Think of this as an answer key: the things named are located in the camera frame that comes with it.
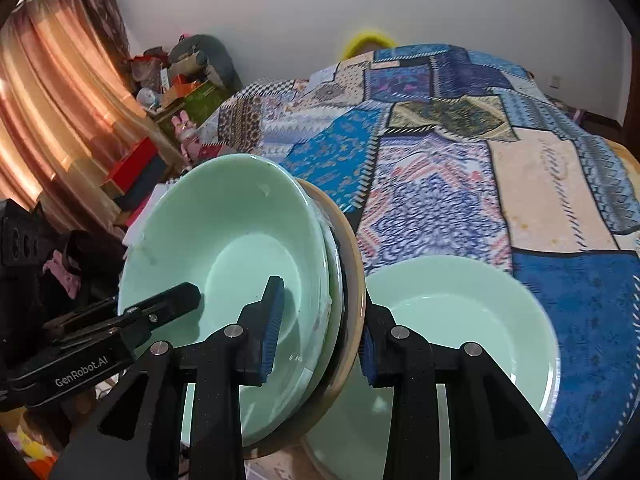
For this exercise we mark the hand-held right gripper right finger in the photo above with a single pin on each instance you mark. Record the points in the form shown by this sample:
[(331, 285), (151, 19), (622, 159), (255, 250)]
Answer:
[(372, 355)]

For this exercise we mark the small white fan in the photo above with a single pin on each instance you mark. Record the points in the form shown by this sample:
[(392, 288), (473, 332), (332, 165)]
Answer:
[(146, 96)]

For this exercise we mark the orange sheer curtain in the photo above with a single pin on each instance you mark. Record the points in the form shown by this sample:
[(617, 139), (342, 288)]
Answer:
[(50, 110)]

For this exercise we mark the green patterned box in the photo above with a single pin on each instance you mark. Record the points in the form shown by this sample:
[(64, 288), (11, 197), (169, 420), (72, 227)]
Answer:
[(205, 102)]

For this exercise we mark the pink bowl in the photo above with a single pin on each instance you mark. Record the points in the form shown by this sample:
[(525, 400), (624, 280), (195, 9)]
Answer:
[(352, 285)]

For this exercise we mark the red box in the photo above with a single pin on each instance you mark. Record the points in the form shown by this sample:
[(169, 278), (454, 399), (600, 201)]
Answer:
[(132, 165)]

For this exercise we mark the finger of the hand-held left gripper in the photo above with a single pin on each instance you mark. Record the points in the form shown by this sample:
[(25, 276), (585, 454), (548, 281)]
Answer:
[(165, 305)]

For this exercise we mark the dark brown side curtain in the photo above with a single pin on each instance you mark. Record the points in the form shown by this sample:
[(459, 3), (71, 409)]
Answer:
[(105, 15)]

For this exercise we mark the patchwork printed blanket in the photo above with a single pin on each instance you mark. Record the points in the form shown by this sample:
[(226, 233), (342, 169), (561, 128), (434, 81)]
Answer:
[(450, 185)]

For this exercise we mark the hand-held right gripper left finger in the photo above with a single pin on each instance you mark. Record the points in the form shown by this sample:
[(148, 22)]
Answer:
[(270, 330)]

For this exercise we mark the dark blue box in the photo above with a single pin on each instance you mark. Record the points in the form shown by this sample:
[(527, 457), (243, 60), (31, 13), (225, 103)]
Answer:
[(145, 185)]

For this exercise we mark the red bag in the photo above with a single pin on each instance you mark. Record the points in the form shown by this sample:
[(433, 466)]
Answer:
[(150, 65)]

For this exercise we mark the beige blanket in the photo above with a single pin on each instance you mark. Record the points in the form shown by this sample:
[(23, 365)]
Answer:
[(627, 152)]

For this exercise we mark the pink bunny toy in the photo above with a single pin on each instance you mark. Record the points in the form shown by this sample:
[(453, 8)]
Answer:
[(182, 125)]

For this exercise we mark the pink cloth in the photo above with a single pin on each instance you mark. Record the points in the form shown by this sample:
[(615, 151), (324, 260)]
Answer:
[(65, 275)]

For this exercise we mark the white bowl with black spots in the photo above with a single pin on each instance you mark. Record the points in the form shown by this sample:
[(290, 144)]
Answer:
[(336, 280)]

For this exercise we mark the light green bowl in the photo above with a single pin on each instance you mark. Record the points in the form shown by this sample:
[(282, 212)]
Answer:
[(225, 240)]

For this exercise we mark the orange box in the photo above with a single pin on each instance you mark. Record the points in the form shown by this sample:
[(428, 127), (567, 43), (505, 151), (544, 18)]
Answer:
[(177, 92)]

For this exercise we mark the colourful printed cloth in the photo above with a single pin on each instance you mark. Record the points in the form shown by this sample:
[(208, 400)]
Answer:
[(30, 445)]

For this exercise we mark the white wall socket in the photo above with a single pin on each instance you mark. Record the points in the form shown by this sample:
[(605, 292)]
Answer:
[(554, 81)]

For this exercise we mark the light green plate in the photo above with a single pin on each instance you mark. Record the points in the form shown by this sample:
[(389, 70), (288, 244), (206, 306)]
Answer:
[(450, 320)]

